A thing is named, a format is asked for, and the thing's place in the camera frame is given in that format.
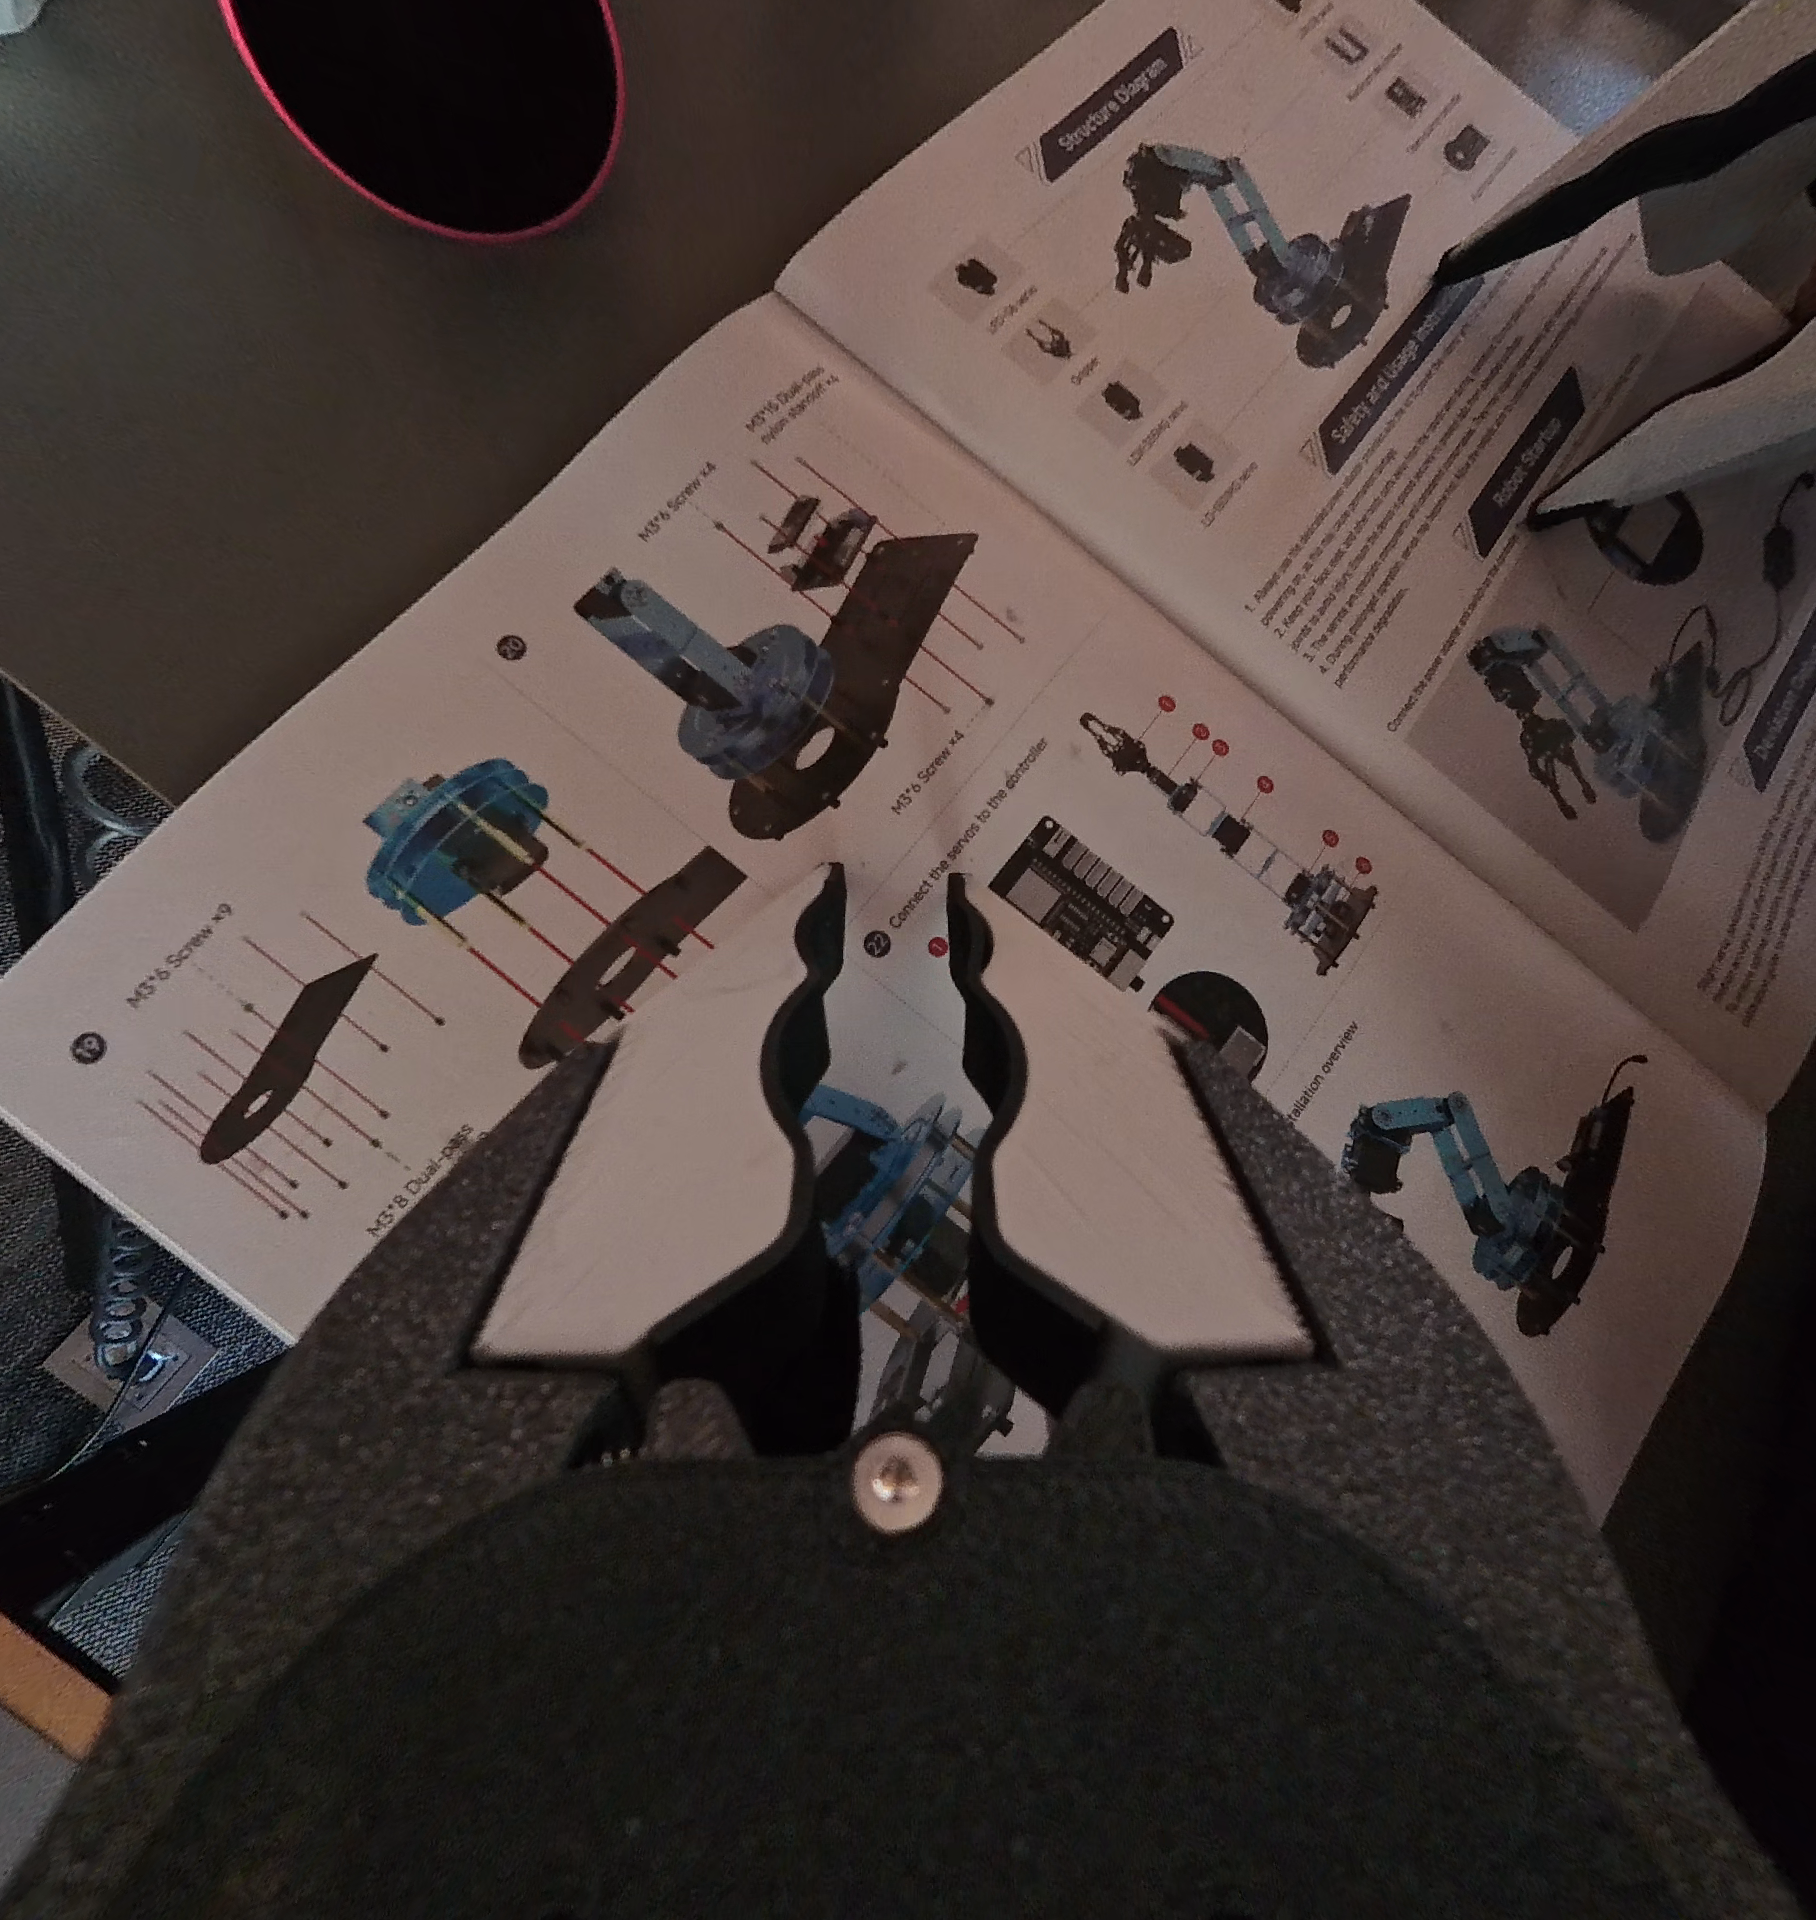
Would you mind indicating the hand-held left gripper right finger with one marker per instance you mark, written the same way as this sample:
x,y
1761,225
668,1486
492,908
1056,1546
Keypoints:
x,y
1148,1201

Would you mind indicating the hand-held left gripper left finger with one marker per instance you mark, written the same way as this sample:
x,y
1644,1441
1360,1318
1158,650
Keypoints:
x,y
639,1201

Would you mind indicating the grey floor outlet box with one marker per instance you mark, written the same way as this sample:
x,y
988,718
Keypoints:
x,y
137,1363

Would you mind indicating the robot arm instruction booklet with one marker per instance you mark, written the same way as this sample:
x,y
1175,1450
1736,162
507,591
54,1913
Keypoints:
x,y
549,780

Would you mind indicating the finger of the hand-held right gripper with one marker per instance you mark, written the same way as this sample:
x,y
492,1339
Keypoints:
x,y
1672,91
1749,404

